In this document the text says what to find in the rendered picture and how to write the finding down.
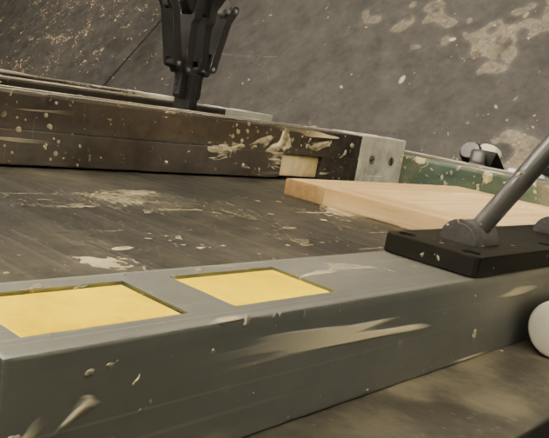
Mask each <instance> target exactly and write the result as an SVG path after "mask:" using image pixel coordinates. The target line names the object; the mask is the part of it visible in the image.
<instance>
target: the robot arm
mask: <svg viewBox="0 0 549 438"><path fill-rule="evenodd" d="M178 1H179V2H178ZM159 3H160V5H161V14H162V48H163V62H164V64H165V65H166V66H169V69H170V71H171V72H175V80H174V86H173V97H174V98H175V100H174V107H173V108H175V109H181V110H193V111H196V105H197V101H199V99H200V96H201V89H202V79H203V78H204V77H209V75H210V74H214V73H216V70H217V67H218V64H219V62H220V59H221V56H222V52H223V48H224V45H225V42H226V40H227V37H228V33H229V30H230V27H231V24H232V22H233V21H234V20H235V18H236V17H237V15H238V14H239V9H238V8H237V7H233V6H232V5H231V4H230V2H229V1H228V0H159ZM179 4H180V5H179Z"/></svg>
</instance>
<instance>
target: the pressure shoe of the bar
mask: <svg viewBox="0 0 549 438"><path fill-rule="evenodd" d="M318 159H319V158H318V157H317V156H299V155H289V154H282V159H281V168H280V174H279V176H299V177H315V174H316V169H317V164H318Z"/></svg>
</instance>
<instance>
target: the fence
mask: <svg viewBox="0 0 549 438"><path fill-rule="evenodd" d="M264 270H274V271H277V272H279V273H282V274H284V275H288V276H291V277H293V278H295V279H297V280H300V281H303V282H306V283H309V284H311V285H314V286H316V287H318V288H321V289H325V290H327V291H329V292H327V293H321V294H316V295H304V296H298V297H292V298H287V299H280V300H274V301H268V302H257V303H251V304H245V305H239V306H234V305H232V304H230V303H228V302H225V301H223V300H221V299H218V298H216V297H214V296H212V295H209V294H207V293H205V292H202V291H200V290H199V289H195V288H193V287H191V286H189V285H187V284H185V283H183V282H179V281H177V280H176V279H184V278H193V277H202V276H212V275H228V274H237V273H246V272H255V271H264ZM114 285H123V286H124V287H126V288H129V289H132V290H134V291H135V292H137V293H139V294H141V295H144V296H146V297H148V298H149V299H151V300H153V301H155V302H158V303H160V304H162V305H164V306H166V307H168V308H170V309H173V310H174V311H176V312H178V313H180V314H179V315H168V316H162V317H156V318H150V319H144V320H138V321H132V322H121V323H115V324H109V325H102V326H96V327H91V328H80V329H73V330H67V331H62V332H56V333H49V334H43V335H32V336H26V337H20V336H18V335H16V334H15V333H13V332H12V331H10V330H9V329H7V328H6V327H4V326H3V325H2V324H0V438H241V437H243V436H246V435H251V434H253V433H256V432H259V431H262V430H263V429H266V428H271V427H273V426H276V425H279V424H282V423H284V422H287V421H291V420H293V419H296V418H299V417H302V416H304V415H309V414H311V413H313V412H316V411H319V410H322V409H324V408H329V407H332V406H334V405H336V404H339V403H342V402H346V401H349V400H352V399H354V398H357V397H359V396H362V395H366V394H369V393H372V392H374V391H377V390H380V389H382V388H386V387H389V386H392V385H394V384H397V383H400V382H404V381H406V380H409V379H412V378H414V377H417V376H420V375H424V374H427V373H429V372H432V371H434V370H437V369H440V368H444V367H447V366H450V365H453V364H454V363H457V362H462V361H464V360H467V359H470V358H473V357H475V356H477V355H482V354H485V353H487V352H490V351H493V350H495V349H498V348H502V347H505V346H507V345H510V344H513V343H515V342H520V341H523V340H525V339H527V338H530V337H529V334H528V321H529V318H530V315H531V313H532V312H533V311H534V310H535V309H536V308H537V307H538V306H539V305H540V304H541V303H543V302H548V301H549V266H545V267H540V268H535V269H525V270H520V271H514V272H508V273H503V274H497V275H488V276H482V277H477V278H472V277H468V276H465V275H460V274H457V273H454V272H452V271H449V270H445V269H441V268H438V267H435V266H432V265H429V264H426V263H423V262H418V261H415V260H413V259H410V258H407V257H404V256H401V255H396V254H394V253H390V252H387V251H376V252H365V253H354V254H344V255H324V256H313V257H302V258H292V259H281V260H271V261H260V262H240V263H230V264H219V265H208V266H198V267H187V268H177V269H157V270H146V271H136V272H124V273H114V274H103V275H83V276H72V277H62V278H51V279H41V280H30V281H20V282H0V296H8V295H25V294H34V293H42V292H51V291H61V290H70V289H86V288H95V287H104V286H114Z"/></svg>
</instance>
